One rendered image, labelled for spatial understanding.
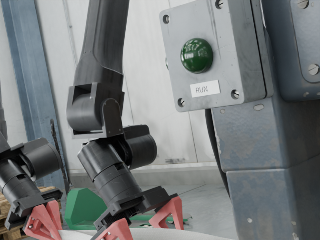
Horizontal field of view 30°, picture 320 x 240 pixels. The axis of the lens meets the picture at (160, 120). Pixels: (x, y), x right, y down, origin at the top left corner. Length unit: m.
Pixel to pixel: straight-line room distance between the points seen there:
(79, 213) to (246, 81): 5.70
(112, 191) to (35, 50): 8.33
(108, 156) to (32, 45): 8.28
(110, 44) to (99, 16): 0.05
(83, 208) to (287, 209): 5.68
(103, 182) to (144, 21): 6.91
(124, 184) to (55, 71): 8.38
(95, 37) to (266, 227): 0.47
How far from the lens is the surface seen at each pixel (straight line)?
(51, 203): 1.09
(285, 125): 0.52
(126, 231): 0.83
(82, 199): 6.20
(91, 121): 0.88
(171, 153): 7.72
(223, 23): 0.48
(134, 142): 0.93
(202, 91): 0.50
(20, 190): 1.11
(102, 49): 0.90
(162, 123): 7.72
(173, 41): 0.52
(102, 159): 0.89
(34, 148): 1.17
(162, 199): 0.89
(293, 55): 0.51
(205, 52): 0.49
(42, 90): 9.12
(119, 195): 0.87
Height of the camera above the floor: 1.26
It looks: 3 degrees down
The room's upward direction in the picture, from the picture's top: 10 degrees counter-clockwise
